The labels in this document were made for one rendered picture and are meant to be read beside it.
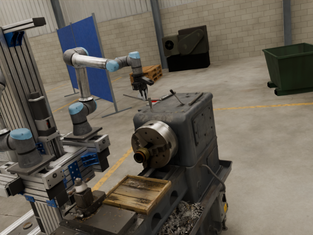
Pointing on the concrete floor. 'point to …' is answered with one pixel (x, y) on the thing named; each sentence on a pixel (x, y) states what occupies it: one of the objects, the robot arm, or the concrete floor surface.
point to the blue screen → (71, 42)
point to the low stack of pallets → (150, 72)
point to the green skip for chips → (290, 68)
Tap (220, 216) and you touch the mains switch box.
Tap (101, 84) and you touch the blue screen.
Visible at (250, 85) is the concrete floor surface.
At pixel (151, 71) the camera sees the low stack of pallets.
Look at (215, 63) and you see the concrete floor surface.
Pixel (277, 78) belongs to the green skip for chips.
